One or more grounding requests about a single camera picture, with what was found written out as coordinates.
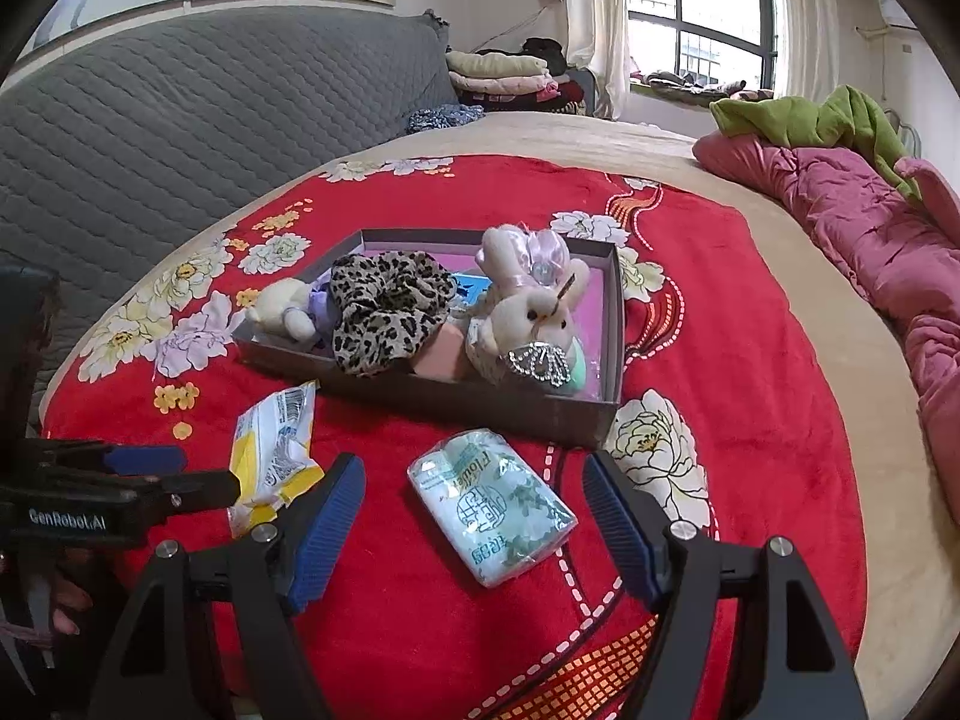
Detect yellow white snack packet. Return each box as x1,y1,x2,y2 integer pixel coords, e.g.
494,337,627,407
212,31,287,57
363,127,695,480
228,380,324,538

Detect green tissue pack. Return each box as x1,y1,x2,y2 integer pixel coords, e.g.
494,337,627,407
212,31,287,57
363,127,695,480
407,429,578,589

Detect pink makeup sponge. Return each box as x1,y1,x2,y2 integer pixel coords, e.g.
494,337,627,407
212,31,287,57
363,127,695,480
412,322,473,382

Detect green makeup sponge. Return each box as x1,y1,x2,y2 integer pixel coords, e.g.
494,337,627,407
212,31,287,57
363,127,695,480
563,338,599,400

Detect cream bear purple dress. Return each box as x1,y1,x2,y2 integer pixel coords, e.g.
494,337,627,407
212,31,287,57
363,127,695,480
245,275,340,343

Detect leopard print scrunchie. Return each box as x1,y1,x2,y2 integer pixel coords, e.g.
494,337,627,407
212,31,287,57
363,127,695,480
329,250,457,377

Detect pink bunny plush with tiara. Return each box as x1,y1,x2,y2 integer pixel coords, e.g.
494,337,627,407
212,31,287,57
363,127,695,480
466,224,590,394

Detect white floral scrunchie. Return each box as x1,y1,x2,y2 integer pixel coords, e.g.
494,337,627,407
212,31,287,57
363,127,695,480
464,316,530,387

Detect left human hand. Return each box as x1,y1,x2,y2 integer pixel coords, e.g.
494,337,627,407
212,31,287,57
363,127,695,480
2,546,91,656

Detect grey shallow cardboard box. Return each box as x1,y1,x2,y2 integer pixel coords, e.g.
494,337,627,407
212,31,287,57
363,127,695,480
233,224,625,449

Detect pink blue Chinese book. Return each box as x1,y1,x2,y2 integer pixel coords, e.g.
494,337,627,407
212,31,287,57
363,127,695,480
446,255,589,395

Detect grey quilted headboard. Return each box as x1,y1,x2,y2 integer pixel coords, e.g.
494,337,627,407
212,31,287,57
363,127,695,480
0,5,461,421

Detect blue patterned cloth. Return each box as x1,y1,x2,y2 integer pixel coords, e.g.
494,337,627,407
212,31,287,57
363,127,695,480
407,103,485,133

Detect pink quilted comforter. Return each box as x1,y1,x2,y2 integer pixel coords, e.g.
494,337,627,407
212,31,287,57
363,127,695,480
693,132,960,514

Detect clothes on window sill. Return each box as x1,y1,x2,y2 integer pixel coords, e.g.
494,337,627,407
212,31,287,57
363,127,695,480
630,71,775,109

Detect stack of folded blankets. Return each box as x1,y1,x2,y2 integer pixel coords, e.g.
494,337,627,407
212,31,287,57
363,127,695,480
446,37,597,115

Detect green blanket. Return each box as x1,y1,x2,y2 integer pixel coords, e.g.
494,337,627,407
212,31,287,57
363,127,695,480
709,85,923,205

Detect black framed window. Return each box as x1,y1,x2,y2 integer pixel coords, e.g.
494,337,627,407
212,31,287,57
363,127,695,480
626,0,778,89

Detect right cream curtain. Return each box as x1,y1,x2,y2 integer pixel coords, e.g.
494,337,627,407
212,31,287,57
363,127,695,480
775,0,839,103

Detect cream curtain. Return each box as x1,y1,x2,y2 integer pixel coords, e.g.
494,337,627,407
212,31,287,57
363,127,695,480
775,0,839,103
545,0,630,121

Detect left cream curtain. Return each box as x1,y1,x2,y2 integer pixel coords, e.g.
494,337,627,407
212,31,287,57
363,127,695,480
545,0,630,121

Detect white air conditioner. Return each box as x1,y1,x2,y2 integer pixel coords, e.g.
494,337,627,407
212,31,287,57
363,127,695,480
877,0,918,31

